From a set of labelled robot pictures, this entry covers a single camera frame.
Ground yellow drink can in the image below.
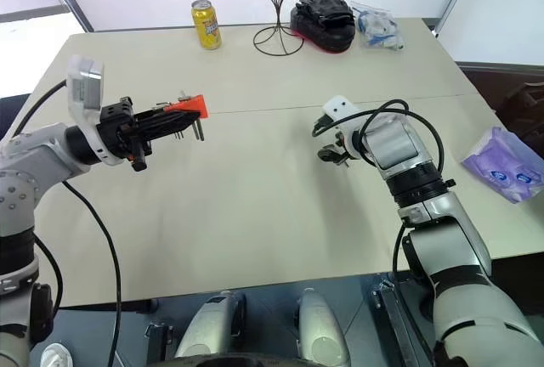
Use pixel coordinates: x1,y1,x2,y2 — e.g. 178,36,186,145
190,0,224,51

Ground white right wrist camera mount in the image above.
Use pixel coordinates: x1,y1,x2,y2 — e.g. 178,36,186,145
320,95,371,160

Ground black wire stand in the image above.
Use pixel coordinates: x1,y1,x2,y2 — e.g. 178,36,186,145
243,0,312,59

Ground metal table bracket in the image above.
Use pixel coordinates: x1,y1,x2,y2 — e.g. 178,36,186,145
371,279,428,367

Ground silver robot leg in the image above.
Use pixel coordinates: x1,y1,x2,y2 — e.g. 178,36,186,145
294,286,353,367
173,290,248,360

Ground white round object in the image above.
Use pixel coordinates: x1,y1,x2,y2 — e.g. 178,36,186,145
39,342,74,367

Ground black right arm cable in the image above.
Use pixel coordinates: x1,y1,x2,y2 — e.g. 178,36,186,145
311,99,445,287

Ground black gloves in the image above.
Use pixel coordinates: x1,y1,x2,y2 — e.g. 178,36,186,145
297,0,355,25

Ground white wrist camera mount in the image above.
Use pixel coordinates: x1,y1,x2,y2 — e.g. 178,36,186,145
66,54,129,167
320,95,371,160

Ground purple tissue pack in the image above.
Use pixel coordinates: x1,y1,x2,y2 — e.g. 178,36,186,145
460,125,544,205

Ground silver robot right leg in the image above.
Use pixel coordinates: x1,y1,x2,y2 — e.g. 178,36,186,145
294,286,353,367

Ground silver robot left leg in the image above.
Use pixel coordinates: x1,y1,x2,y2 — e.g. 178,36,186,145
173,290,248,360

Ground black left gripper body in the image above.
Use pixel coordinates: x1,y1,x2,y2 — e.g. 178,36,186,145
96,95,154,172

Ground clear bag with blue items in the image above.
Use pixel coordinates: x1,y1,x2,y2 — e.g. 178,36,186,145
349,0,406,52

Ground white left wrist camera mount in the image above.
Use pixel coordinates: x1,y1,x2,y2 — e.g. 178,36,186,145
66,54,129,167

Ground dark cabinet beside table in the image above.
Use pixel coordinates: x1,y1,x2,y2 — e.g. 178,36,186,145
455,59,544,150

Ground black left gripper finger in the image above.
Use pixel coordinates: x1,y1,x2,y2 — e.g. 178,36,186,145
133,107,201,124
134,118,196,138

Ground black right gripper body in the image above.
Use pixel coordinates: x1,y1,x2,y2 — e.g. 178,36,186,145
314,113,354,165

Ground black and red pad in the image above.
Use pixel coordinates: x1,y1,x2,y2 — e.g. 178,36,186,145
289,4,358,55

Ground dark rounded robot waist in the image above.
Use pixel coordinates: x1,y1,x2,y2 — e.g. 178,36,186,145
146,351,343,367

